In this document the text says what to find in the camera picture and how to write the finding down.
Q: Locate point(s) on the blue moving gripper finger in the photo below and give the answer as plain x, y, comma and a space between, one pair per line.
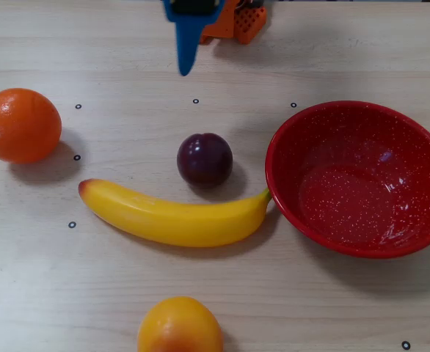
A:
186, 44

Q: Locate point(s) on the yellow toy banana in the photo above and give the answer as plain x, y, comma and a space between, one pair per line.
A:
171, 220

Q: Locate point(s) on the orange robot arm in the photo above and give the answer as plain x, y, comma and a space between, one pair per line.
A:
218, 25

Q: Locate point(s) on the orange robot base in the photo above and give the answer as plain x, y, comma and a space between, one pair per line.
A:
251, 23

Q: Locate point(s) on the red speckled enamel bowl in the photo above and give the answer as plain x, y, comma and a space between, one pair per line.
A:
347, 205

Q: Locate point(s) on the dark purple plum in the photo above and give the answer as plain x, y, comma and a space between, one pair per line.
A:
204, 161

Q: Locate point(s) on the orange fruit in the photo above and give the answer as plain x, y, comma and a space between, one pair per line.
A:
20, 126

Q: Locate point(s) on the yellow-orange round fruit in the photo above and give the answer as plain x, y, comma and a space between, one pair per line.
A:
180, 326

